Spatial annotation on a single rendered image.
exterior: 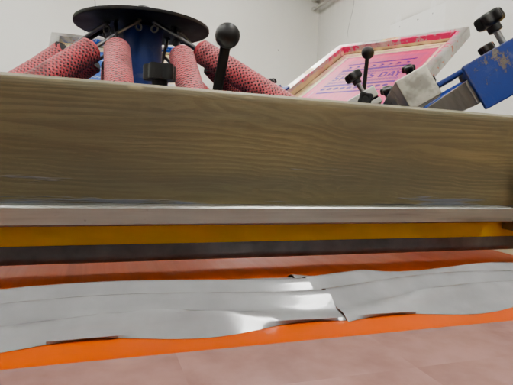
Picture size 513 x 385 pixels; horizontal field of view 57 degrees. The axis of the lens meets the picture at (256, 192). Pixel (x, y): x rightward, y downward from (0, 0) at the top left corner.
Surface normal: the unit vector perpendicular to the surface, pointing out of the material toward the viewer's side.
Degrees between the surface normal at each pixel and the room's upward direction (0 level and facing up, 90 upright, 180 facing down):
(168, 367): 0
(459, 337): 0
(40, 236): 90
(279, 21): 90
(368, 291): 33
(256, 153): 90
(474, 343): 0
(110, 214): 90
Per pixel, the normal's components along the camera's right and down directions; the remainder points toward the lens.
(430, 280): 0.28, -0.79
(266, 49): 0.32, 0.08
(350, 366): 0.04, -1.00
